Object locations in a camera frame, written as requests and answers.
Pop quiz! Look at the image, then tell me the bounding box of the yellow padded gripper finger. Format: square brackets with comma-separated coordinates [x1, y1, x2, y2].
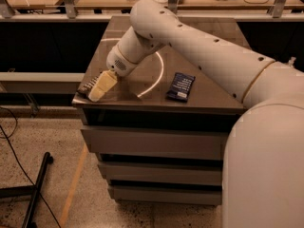
[88, 70, 118, 102]

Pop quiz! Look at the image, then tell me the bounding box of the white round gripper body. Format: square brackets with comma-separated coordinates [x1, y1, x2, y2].
[106, 45, 138, 77]

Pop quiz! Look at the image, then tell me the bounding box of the black chocolate rxbar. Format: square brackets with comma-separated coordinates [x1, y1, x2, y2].
[77, 77, 98, 98]

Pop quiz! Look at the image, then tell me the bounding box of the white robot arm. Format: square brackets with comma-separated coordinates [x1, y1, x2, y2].
[89, 0, 304, 228]

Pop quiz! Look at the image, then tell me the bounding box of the blue rxbar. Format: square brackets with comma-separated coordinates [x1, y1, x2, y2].
[166, 72, 196, 102]

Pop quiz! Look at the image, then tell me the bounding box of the bottom grey drawer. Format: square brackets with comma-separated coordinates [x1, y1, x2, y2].
[108, 185, 222, 205]

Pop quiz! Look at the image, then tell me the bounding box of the grey drawer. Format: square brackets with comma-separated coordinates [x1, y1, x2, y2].
[108, 185, 222, 205]
[99, 161, 222, 186]
[81, 125, 228, 161]

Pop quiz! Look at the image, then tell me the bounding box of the top grey drawer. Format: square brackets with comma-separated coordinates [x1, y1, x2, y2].
[81, 125, 228, 161]

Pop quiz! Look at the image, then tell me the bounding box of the middle grey drawer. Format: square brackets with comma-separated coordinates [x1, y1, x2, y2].
[99, 161, 222, 186]

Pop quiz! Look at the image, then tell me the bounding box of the black metal stand leg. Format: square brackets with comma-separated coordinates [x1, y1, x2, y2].
[0, 152, 53, 228]

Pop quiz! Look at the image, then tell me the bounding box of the clear sanitizer bottle right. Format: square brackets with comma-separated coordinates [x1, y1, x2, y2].
[287, 57, 296, 67]

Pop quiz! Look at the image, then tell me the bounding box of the grey metal rail shelf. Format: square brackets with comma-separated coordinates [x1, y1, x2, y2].
[0, 72, 85, 94]

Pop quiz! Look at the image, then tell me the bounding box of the black floor cable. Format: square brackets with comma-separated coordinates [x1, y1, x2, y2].
[0, 105, 63, 228]

